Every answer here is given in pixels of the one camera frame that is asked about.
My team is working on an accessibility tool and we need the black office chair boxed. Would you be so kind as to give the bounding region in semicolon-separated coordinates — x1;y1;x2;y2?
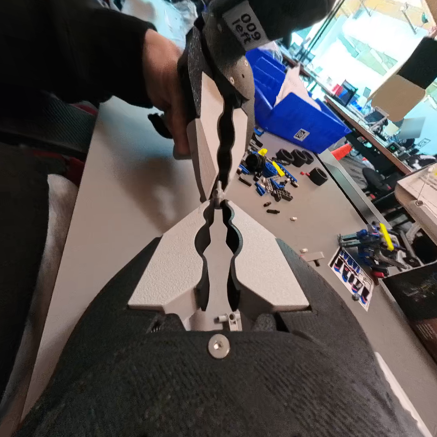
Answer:
361;167;396;200

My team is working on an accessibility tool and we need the lego sticker sheet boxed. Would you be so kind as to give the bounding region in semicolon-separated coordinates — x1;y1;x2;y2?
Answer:
328;246;374;312

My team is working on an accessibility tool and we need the dark lego box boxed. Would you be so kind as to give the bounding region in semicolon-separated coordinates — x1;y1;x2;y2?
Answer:
382;261;437;364

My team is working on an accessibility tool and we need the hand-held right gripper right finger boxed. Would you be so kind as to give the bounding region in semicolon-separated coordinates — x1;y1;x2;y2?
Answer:
222;201;309;320

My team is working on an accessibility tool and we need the pile of loose lego pieces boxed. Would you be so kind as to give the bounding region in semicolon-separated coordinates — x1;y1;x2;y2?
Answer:
237;128;300;203

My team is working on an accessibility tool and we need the person's left forearm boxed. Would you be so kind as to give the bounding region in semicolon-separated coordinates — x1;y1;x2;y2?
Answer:
0;0;158;107

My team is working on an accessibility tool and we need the blue plastic bin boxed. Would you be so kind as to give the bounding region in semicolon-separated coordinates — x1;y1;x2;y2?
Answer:
245;47;288;121
268;91;352;155

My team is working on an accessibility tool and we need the orange cone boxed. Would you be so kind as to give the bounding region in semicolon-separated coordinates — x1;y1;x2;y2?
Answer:
331;143;353;161

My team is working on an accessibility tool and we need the blue lego model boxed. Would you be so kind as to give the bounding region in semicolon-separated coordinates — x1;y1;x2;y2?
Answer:
337;222;410;278

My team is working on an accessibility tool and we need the white box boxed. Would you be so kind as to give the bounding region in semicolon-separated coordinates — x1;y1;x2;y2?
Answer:
394;164;437;236

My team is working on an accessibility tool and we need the black lego wheel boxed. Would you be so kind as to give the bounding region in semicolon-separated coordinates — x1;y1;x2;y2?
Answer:
245;152;269;170

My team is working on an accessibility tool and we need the person's left hand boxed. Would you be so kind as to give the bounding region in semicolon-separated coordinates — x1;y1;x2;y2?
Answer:
142;29;192;160

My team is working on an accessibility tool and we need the person's dark clothing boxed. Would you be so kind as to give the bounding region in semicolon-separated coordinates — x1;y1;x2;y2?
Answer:
0;142;51;400

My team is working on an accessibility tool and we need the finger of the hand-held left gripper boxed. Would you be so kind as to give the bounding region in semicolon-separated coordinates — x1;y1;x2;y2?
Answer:
220;99;255;192
186;73;226;202

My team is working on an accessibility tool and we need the long wooden desk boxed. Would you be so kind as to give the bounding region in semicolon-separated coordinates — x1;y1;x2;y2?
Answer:
323;94;415;175

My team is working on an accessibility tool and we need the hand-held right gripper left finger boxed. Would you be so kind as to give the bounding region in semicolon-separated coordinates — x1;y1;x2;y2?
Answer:
128;201;215;330

